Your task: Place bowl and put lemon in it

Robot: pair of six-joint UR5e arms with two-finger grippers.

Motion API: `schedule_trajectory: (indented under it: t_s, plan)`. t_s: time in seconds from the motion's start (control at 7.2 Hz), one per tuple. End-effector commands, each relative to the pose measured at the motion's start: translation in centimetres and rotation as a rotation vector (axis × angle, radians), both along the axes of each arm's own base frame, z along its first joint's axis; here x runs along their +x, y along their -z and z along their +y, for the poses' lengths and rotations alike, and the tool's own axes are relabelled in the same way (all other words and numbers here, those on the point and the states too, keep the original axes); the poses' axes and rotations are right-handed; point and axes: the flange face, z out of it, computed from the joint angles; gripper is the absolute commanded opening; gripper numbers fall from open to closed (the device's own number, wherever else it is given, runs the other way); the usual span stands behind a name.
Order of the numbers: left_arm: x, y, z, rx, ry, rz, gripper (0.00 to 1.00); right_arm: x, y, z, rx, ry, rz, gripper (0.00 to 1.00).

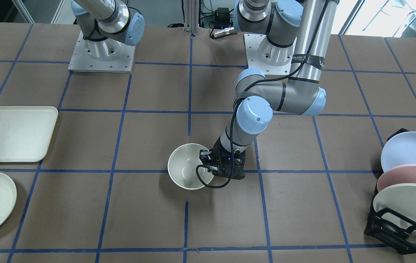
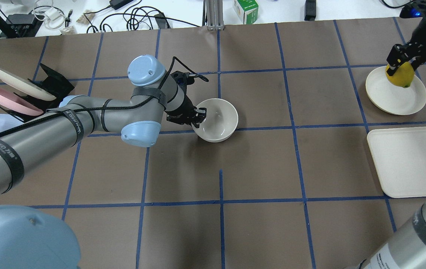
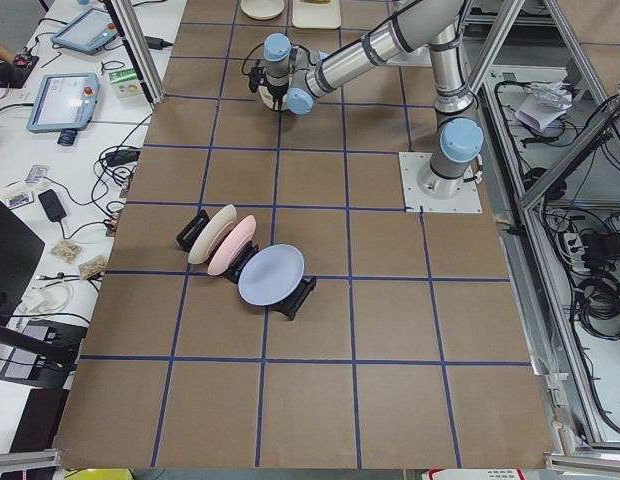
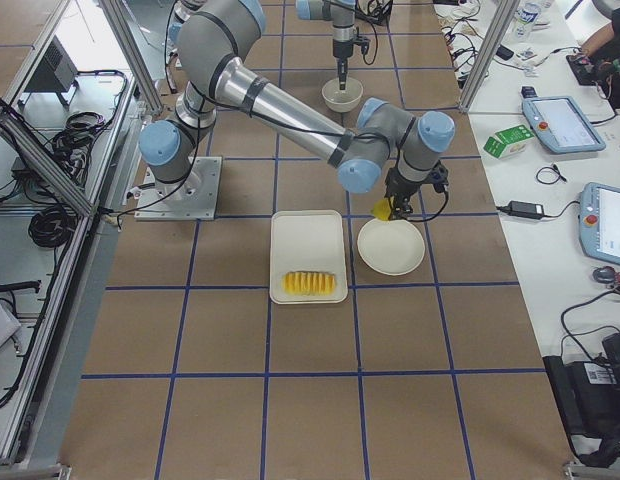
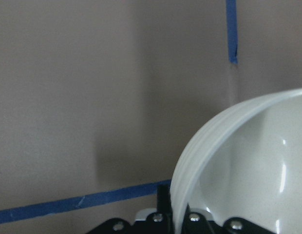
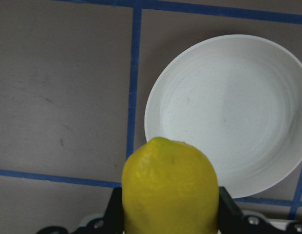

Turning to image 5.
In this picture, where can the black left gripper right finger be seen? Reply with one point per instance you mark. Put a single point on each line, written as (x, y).
(197, 221)

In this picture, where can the white ceramic bowl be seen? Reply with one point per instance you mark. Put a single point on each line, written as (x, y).
(245, 162)

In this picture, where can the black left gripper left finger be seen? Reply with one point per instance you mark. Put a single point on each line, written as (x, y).
(164, 209)

